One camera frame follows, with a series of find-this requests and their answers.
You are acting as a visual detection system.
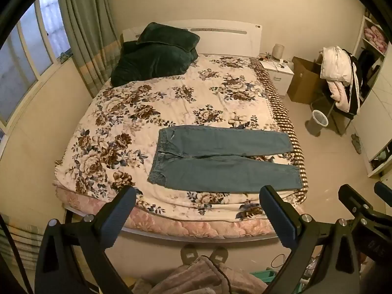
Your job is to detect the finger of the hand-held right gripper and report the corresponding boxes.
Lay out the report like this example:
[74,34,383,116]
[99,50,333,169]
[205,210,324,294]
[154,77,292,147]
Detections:
[338,184,373,221]
[375,181,392,198]

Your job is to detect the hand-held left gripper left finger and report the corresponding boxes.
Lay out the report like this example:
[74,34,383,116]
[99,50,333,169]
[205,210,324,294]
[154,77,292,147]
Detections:
[35,185,137,294]

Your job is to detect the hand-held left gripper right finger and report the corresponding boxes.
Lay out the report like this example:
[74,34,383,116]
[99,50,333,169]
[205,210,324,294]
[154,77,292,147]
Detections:
[259,185,361,294]

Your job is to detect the blue denim pants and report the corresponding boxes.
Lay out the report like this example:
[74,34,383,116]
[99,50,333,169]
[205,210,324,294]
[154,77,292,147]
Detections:
[147,125,304,194]

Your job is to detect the pair of grey shoes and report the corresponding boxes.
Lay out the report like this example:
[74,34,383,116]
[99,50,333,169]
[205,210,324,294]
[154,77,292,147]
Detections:
[351,133,364,154]

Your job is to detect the teal box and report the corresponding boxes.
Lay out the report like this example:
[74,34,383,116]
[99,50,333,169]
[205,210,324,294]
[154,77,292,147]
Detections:
[249,269,284,283]

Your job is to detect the white wardrobe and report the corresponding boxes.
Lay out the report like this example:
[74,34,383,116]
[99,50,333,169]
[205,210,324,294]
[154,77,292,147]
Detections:
[352,15,392,179]

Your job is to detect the pink quilted mattress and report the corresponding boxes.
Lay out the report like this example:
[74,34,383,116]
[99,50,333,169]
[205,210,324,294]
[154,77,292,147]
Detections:
[55,184,304,240]

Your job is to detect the person's right slipper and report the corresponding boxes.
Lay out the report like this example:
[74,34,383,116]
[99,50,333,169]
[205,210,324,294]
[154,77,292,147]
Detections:
[208,246,229,264]

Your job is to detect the dark chair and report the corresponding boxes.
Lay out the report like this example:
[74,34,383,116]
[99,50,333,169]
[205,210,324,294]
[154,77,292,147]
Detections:
[309,92,356,136]

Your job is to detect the grey trash bin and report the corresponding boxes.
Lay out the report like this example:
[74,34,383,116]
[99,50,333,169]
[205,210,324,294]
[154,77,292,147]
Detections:
[306,110,330,137]

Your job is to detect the person's pink robe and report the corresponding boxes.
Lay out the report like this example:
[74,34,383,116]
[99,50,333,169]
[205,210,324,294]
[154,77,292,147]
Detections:
[135,256,268,294]

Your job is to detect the black garment with white stripe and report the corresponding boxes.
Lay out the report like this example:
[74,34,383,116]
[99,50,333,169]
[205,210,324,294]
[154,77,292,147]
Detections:
[340,49,364,116]

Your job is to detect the pink garment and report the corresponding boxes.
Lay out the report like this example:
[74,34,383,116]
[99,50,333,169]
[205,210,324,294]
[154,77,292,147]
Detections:
[326,80,353,113]

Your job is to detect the floral printed blanket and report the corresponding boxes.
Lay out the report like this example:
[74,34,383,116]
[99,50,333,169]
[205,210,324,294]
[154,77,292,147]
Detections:
[53,53,310,221]

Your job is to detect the black hanging garment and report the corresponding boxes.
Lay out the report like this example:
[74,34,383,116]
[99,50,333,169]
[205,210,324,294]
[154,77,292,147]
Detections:
[357,49,381,81]

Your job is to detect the brown cardboard box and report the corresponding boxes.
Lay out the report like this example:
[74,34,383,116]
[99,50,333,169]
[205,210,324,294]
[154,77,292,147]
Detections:
[286,56,326,105]

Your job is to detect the white padded jacket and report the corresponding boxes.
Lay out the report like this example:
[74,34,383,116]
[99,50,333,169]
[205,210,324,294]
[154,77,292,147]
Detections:
[320,46,353,86]

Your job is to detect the white nightstand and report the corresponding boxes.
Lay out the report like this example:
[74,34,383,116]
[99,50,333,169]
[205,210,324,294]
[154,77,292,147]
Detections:
[260,58,294,96]

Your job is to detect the dark green blanket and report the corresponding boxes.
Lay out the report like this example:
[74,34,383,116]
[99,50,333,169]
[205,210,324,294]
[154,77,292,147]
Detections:
[110,40,199,87]

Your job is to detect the pink folded bedding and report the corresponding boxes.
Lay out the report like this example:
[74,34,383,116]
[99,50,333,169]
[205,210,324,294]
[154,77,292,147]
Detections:
[364,26,388,50]

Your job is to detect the dark green pillow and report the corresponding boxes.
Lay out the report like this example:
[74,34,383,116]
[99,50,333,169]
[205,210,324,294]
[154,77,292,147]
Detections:
[136,21,201,51]

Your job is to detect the window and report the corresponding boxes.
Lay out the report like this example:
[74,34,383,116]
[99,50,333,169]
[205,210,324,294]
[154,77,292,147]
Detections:
[0,0,73,136]

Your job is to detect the thin floor cable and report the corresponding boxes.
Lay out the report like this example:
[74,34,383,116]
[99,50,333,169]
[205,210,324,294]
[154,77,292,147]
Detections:
[269,254,292,269]

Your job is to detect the black cable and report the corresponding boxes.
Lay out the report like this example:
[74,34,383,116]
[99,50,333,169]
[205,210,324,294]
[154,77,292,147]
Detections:
[214,263,234,294]

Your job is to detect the white bed frame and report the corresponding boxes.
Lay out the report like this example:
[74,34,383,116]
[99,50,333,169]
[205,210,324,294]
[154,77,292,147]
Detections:
[63,19,287,244]

